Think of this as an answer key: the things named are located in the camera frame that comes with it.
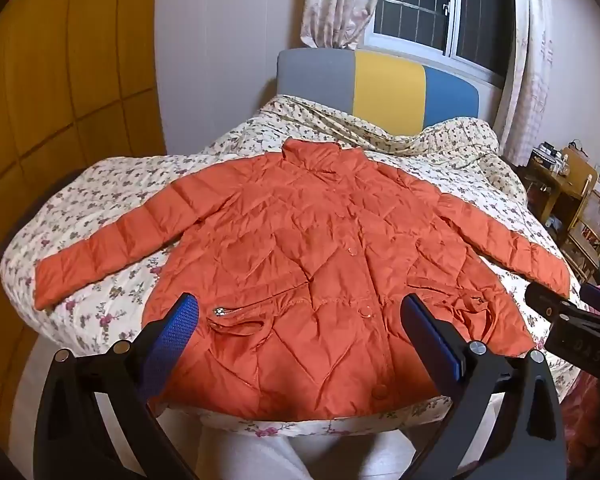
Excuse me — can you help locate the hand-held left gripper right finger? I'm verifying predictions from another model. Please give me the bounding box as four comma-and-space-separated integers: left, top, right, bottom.
400, 292, 568, 480

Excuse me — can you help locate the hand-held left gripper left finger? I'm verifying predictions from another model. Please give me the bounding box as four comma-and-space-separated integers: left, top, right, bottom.
32, 291, 201, 480

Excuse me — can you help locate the orange puffer jacket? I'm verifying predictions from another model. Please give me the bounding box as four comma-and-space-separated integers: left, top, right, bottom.
34, 138, 571, 420

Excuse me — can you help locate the red cloth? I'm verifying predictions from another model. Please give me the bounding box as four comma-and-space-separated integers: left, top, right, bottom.
562, 375, 600, 461

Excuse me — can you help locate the rose-print floral quilt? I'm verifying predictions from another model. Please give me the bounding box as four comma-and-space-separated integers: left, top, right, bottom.
0, 110, 588, 441

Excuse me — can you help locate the grey yellow blue headboard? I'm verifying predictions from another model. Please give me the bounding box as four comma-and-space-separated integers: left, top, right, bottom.
276, 47, 480, 138

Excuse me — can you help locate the yellow wooden wardrobe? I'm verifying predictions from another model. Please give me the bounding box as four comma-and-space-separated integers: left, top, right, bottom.
0, 0, 168, 281

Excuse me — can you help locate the barred window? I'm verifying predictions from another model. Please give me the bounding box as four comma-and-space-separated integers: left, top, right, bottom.
365, 0, 518, 91

